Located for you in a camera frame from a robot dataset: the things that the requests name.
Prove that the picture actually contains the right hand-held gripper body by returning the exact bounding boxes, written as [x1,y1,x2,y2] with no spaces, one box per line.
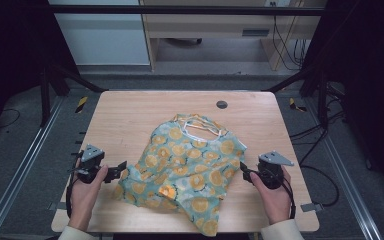
[256,150,295,191]

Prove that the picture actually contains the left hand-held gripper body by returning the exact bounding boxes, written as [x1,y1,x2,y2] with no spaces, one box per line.
[69,143,106,185]

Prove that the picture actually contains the orange print fabric bag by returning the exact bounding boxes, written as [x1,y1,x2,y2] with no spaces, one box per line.
[113,113,249,238]

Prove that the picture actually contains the person's right hand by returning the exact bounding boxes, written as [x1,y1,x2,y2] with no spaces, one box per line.
[248,166,293,226]

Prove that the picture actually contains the person's left hand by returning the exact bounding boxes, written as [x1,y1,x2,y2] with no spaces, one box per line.
[67,159,110,233]

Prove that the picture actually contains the yellow black tape piece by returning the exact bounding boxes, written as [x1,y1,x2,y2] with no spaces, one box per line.
[74,95,90,115]
[287,97,308,113]

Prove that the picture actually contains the white cabinet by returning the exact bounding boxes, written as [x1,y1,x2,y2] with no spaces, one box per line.
[47,0,151,66]

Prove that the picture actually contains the black curtain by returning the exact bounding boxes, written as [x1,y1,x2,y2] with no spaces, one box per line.
[299,0,384,203]
[0,0,82,148]

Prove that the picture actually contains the light wooden desk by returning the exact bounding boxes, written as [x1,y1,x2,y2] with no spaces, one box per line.
[139,0,328,72]

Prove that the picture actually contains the right hand-held gripper cable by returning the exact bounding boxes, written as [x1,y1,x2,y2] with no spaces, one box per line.
[279,176,297,220]

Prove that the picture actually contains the hand-held gripper cable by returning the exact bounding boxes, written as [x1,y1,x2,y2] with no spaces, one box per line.
[65,166,82,218]
[279,176,297,220]

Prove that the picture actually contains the left hand-held gripper cable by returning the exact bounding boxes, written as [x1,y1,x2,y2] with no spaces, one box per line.
[65,166,82,218]

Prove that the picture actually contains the grey metal bracket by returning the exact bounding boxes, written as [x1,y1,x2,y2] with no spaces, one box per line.
[47,201,73,212]
[300,202,325,213]

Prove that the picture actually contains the aluminium floor rail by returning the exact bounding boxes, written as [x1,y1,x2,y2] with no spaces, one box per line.
[0,95,65,240]
[304,97,384,240]

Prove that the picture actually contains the black frame post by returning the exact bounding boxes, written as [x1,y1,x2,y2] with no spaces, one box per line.
[39,66,52,128]
[316,71,330,130]

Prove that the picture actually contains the black diagonal frame brace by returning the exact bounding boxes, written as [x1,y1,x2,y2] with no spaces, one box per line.
[262,65,318,94]
[49,64,110,94]

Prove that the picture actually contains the thin black floor cable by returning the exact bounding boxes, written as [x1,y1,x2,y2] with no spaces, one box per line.
[0,107,22,130]

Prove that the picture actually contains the hanging black cables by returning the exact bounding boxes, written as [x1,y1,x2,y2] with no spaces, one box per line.
[271,14,310,72]

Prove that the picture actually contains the black horizontal frame bar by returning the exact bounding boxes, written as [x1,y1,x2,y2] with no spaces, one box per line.
[46,4,328,17]

